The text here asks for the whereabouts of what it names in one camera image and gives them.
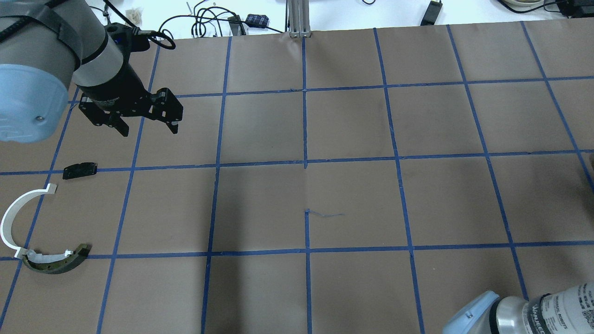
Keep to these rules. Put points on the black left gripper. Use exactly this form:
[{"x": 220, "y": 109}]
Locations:
[{"x": 115, "y": 82}]

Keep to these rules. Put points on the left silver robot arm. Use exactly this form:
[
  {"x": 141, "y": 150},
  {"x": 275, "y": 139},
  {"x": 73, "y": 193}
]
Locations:
[{"x": 47, "y": 45}]

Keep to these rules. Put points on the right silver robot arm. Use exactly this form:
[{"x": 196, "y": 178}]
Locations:
[{"x": 569, "y": 311}]

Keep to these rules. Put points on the black brake pad plate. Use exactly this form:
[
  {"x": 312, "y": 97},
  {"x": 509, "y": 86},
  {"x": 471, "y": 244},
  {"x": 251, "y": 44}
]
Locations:
[{"x": 79, "y": 170}]

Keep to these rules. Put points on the blue checked small box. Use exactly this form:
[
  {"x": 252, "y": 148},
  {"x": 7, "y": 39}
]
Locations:
[{"x": 257, "y": 20}]

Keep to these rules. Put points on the olive brake shoe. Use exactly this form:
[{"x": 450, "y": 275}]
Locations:
[{"x": 57, "y": 263}]

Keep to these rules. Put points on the black power adapter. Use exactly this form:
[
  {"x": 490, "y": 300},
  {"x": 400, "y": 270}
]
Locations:
[{"x": 431, "y": 13}]

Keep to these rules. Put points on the white curved plastic bracket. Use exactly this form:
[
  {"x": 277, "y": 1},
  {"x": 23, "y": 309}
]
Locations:
[{"x": 7, "y": 223}]

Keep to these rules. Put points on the aluminium frame post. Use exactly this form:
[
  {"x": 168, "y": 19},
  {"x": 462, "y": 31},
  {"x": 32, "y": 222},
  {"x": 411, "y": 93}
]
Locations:
[{"x": 298, "y": 18}]

